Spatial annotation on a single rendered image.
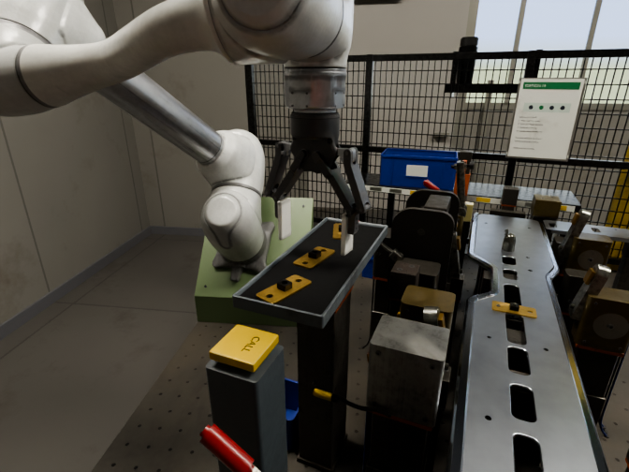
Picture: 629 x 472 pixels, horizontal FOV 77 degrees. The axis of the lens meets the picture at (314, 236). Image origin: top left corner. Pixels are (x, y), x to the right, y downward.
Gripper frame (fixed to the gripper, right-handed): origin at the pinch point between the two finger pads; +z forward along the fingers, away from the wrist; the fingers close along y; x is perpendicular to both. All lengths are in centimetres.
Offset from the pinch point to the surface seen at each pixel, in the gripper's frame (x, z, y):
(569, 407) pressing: 4.7, 19.9, 41.2
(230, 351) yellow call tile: -26.4, 4.1, 5.2
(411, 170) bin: 104, 10, -18
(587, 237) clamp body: 72, 15, 44
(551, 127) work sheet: 131, -8, 28
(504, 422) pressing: -3.2, 20.0, 33.5
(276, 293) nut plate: -13.7, 3.8, 2.1
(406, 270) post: 15.7, 10.0, 11.6
